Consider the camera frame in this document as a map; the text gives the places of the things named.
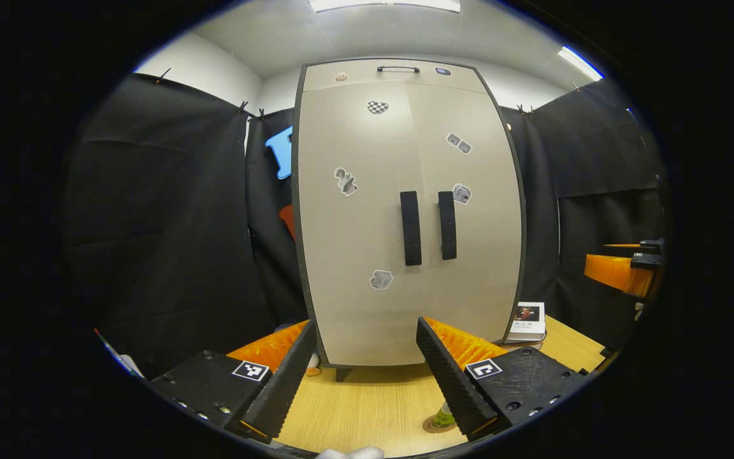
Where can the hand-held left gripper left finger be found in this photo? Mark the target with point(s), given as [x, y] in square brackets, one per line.
[284, 376]

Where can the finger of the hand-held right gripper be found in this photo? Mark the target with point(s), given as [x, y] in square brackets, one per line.
[612, 271]
[647, 247]

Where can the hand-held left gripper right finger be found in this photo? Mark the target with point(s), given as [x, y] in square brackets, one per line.
[443, 376]

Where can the green tea bottle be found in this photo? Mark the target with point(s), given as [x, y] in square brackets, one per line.
[443, 417]

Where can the round cork coaster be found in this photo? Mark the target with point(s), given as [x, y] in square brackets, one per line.
[434, 426]

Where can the grey cabinet door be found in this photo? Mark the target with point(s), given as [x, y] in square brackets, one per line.
[488, 255]
[354, 242]

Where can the grey cabinet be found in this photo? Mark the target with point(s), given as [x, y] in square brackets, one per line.
[367, 319]

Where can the grey cabinet drawer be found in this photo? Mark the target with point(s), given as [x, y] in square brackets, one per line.
[354, 76]

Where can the black backdrop cloth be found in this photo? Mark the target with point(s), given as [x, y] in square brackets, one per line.
[163, 223]

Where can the ceiling light panel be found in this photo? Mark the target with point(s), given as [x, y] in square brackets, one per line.
[383, 5]
[580, 62]

